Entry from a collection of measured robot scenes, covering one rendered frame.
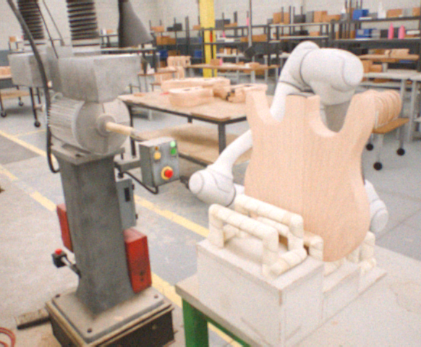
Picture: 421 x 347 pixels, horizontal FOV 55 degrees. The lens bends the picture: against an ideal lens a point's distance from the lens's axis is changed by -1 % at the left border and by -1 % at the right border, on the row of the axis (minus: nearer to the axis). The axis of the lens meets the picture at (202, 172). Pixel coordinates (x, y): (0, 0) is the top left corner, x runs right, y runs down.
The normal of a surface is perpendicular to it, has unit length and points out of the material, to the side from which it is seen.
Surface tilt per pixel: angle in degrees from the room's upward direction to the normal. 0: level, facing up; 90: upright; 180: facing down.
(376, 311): 0
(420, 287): 0
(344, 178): 90
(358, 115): 90
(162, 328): 90
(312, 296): 90
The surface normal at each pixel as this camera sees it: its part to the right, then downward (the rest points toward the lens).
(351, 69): 0.45, 0.18
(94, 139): 0.57, 0.33
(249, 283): -0.77, 0.25
